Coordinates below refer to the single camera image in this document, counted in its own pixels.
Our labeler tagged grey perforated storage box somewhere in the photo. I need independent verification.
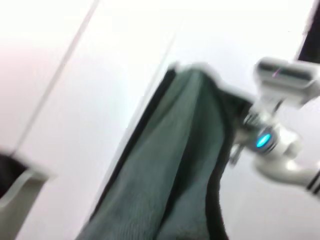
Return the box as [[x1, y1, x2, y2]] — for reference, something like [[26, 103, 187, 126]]
[[0, 152, 57, 210]]

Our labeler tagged yellow and grey towel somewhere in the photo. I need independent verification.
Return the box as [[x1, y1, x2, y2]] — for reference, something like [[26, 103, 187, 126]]
[[74, 62, 253, 240]]

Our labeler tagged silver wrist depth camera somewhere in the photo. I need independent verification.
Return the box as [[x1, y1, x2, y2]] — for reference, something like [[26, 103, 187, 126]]
[[252, 56, 320, 106]]

